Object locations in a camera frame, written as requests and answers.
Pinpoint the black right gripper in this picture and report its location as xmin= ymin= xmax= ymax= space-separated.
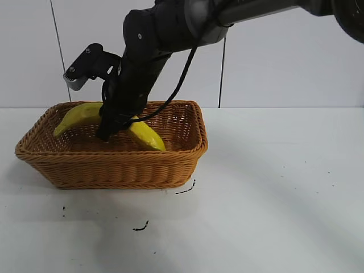
xmin=97 ymin=47 xmax=172 ymax=142

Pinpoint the yellow banana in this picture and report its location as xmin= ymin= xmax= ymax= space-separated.
xmin=53 ymin=102 xmax=166 ymax=152

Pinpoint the brown woven wicker basket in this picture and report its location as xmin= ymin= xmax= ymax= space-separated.
xmin=15 ymin=100 xmax=209 ymax=191

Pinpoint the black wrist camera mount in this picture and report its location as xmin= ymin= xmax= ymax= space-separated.
xmin=63 ymin=43 xmax=123 ymax=92

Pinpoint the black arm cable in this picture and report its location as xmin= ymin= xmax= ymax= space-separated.
xmin=124 ymin=42 xmax=200 ymax=127

